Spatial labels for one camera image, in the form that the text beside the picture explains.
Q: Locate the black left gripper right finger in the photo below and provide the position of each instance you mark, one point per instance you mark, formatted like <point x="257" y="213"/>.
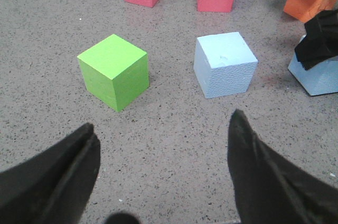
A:
<point x="270" y="189"/>

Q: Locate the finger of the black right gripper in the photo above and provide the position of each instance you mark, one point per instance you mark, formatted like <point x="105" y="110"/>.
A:
<point x="320" y="42"/>

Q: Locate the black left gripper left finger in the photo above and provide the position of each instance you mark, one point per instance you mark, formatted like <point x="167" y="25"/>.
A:
<point x="55" y="185"/>

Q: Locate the light blue foam cube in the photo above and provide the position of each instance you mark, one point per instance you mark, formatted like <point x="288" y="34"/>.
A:
<point x="320" y="79"/>
<point x="223" y="64"/>

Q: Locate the orange foam cube bottom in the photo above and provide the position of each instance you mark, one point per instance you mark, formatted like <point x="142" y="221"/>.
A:
<point x="304" y="10"/>

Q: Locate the green foam cube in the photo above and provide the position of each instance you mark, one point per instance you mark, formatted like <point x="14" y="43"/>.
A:
<point x="115" y="71"/>

